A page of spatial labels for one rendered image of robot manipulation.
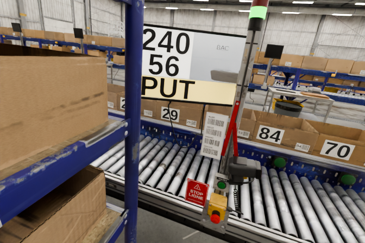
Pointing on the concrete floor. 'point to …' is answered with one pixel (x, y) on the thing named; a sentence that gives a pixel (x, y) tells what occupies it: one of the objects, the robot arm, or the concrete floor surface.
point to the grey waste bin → (287, 109)
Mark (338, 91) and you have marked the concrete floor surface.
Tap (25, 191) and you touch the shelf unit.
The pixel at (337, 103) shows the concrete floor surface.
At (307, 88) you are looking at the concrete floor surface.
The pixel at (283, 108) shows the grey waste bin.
